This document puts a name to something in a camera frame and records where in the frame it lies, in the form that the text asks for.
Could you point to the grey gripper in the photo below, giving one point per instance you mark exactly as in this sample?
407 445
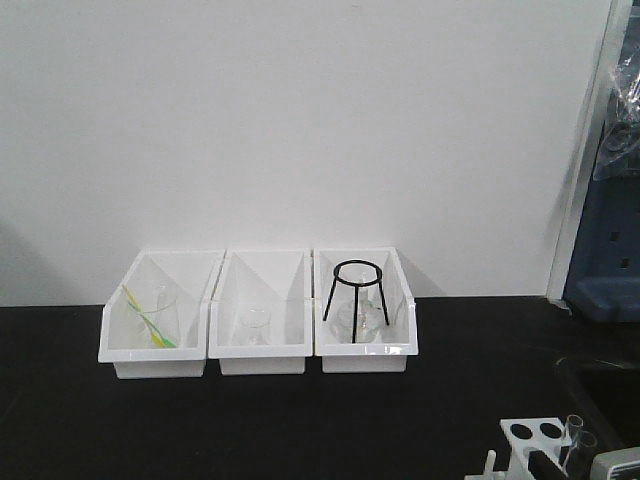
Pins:
623 464

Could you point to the clear glass test tube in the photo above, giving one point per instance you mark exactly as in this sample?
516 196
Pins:
573 426

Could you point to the white test tube rack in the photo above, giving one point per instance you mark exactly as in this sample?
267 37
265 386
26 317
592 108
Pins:
535 444

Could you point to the grey-blue pegboard drying rack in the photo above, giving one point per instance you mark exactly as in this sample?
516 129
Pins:
595 270

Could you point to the black lab sink basin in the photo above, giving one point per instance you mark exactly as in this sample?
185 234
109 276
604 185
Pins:
606 393

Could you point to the right white storage bin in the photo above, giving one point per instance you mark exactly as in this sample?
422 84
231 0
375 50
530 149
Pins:
394 344

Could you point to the white storage bin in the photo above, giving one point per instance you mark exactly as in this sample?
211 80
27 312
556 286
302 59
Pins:
124 342
279 281
394 344

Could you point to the clear glass flask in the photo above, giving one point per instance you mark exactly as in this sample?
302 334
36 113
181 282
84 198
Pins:
359 318

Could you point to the plastic bag of black pegs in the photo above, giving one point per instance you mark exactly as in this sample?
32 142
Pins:
618 152

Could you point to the middle white storage bin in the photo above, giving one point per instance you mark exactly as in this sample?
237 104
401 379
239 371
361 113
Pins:
279 281

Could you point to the small clear glass beaker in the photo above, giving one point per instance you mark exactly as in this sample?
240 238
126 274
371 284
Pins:
256 327

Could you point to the yellow green stirring straws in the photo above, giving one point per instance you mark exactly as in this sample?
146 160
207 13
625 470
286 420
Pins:
155 334

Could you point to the left white storage bin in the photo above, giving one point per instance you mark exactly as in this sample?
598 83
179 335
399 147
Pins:
124 342

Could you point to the black wire tripod stand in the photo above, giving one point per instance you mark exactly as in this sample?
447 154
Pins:
337 279

